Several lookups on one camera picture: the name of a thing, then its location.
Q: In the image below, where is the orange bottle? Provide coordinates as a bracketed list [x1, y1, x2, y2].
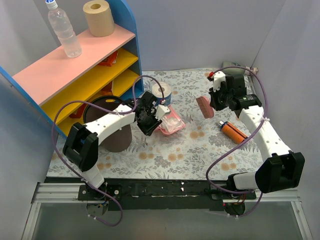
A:
[219, 121, 248, 144]

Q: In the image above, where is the clear plastic water bottle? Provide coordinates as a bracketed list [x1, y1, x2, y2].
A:
[45, 0, 82, 58]

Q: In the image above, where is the crumpled white paper scrap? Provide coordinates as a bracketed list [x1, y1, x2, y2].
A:
[161, 116, 183, 133]

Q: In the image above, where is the aluminium frame rail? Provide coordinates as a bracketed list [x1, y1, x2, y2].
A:
[22, 178, 313, 240]

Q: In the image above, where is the pink hand brush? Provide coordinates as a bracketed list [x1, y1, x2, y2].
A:
[195, 96, 214, 119]

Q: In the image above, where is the colourful wooden shelf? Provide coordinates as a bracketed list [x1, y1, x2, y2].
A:
[0, 0, 142, 136]

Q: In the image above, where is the red packet on lower shelf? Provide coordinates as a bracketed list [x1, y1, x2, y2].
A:
[69, 104, 87, 119]

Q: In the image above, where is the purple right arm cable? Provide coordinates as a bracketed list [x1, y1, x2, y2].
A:
[206, 66, 268, 218]

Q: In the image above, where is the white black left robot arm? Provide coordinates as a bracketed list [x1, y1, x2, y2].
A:
[62, 91, 171, 200]

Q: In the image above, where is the floral table mat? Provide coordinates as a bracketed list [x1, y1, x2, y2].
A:
[46, 68, 278, 182]

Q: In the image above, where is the brown trash bin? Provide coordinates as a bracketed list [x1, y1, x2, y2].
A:
[83, 96, 132, 153]

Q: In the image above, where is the pink dustpan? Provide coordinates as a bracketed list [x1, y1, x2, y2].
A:
[157, 106, 186, 136]

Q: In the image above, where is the orange snack packet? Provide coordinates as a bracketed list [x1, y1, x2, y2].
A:
[98, 50, 118, 67]

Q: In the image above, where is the grey green lotion bottle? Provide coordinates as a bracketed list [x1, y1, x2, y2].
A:
[221, 61, 258, 75]

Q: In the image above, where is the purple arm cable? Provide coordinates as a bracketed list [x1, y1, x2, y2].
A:
[206, 66, 268, 218]
[51, 74, 166, 228]

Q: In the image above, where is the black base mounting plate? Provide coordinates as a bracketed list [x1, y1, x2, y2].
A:
[77, 178, 257, 211]

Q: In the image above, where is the brown paper roll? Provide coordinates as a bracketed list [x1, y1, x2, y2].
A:
[83, 0, 115, 38]

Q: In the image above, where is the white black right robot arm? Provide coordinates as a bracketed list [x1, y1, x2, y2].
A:
[208, 71, 305, 199]

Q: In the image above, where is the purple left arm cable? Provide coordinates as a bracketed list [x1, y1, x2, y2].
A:
[51, 74, 166, 228]

